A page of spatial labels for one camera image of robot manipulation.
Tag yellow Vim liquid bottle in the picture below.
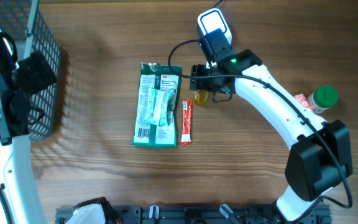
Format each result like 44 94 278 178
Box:
194 90 209 106

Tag red sachet stick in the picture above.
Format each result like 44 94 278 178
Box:
181 99 193 146

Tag green 3M gloves packet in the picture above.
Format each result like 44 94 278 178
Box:
132 63 182 148

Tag red white tissue pack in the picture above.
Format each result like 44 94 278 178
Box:
294 93 311 111

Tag green lid plastic jar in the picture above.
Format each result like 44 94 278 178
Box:
307 85 339 114

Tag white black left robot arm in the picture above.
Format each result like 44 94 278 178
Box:
0 29 57 223

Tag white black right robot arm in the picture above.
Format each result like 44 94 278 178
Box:
190 29 352 223

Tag white barcode scanner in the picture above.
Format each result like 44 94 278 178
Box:
197 7 232 44

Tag dark grey plastic basket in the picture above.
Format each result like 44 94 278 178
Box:
0 1 60 145

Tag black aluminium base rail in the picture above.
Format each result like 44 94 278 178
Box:
54 203 333 224

